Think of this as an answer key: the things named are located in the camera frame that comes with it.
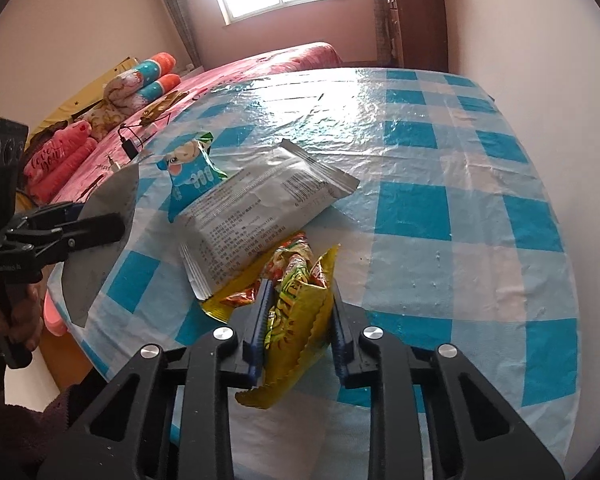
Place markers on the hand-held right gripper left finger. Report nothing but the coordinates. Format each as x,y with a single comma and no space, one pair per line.
259,330

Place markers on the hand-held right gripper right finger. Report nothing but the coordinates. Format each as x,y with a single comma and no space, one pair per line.
337,340

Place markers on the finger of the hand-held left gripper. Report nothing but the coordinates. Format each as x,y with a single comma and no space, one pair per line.
45,215
90,232

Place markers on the yellow noodle packet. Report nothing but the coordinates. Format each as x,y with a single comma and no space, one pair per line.
295,320

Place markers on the grey foil packet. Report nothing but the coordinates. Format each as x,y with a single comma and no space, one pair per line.
100,270

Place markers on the person's left forearm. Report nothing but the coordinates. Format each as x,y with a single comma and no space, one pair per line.
40,410

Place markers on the person's left hand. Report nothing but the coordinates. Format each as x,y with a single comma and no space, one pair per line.
27,320

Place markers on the pink ribbed pillow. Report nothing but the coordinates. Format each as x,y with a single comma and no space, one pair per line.
72,172

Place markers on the pink lettered pillow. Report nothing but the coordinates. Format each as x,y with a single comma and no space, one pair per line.
55,152

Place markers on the pink plastic stool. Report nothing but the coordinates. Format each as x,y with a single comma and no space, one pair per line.
54,317

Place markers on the black charger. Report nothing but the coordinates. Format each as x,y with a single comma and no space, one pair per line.
129,147

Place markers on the green blue cartoon snack packet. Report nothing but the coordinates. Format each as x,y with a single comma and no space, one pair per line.
190,175

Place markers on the floral folded blanket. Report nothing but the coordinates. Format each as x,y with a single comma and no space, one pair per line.
112,105

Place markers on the silver printed barcode packet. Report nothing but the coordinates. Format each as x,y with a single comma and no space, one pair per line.
260,200

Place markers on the olive patterned cloth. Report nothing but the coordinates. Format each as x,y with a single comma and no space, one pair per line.
162,102

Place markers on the rolled blanket with orange end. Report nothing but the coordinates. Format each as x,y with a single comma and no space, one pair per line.
157,87
152,66

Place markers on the blue checkered tablecloth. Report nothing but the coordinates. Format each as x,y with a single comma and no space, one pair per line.
430,160

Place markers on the bed with pink sheet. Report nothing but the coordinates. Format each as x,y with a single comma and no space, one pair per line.
240,67

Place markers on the patterned curtain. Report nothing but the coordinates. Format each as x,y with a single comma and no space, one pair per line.
386,25

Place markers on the brown wooden wardrobe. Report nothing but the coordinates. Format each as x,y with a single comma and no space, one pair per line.
420,25

